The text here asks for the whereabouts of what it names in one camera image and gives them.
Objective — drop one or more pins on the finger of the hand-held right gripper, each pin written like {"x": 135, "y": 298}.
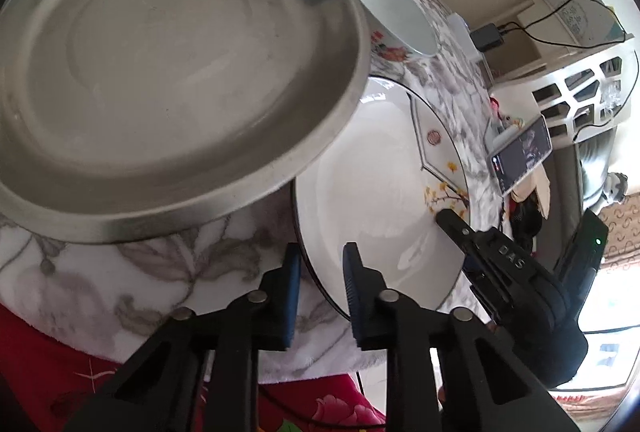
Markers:
{"x": 452, "y": 223}

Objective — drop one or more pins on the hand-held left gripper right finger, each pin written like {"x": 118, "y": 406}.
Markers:
{"x": 351, "y": 292}

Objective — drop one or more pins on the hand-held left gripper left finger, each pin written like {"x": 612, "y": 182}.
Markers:
{"x": 293, "y": 302}

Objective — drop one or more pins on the white plate with floral rim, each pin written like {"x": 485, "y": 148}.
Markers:
{"x": 370, "y": 192}

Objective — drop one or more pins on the person's right hand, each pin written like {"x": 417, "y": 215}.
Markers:
{"x": 555, "y": 337}

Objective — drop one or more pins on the black smartphone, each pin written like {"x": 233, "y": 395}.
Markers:
{"x": 520, "y": 157}

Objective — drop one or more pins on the beige patterned cloth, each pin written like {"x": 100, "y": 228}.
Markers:
{"x": 622, "y": 232}

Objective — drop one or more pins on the grey floral tablecloth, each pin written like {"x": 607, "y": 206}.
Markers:
{"x": 150, "y": 272}

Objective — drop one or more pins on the white lattice furniture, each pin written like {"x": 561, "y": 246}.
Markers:
{"x": 520, "y": 84}

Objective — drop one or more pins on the black power adapter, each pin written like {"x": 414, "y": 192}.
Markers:
{"x": 487, "y": 38}

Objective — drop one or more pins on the floral porcelain bowl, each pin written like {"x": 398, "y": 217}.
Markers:
{"x": 395, "y": 7}

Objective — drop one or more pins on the white plastic bag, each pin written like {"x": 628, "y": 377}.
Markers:
{"x": 580, "y": 19}

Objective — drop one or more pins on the red floral cloth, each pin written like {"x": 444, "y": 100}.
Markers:
{"x": 50, "y": 372}

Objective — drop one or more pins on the stainless steel plate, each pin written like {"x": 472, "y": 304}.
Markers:
{"x": 175, "y": 62}

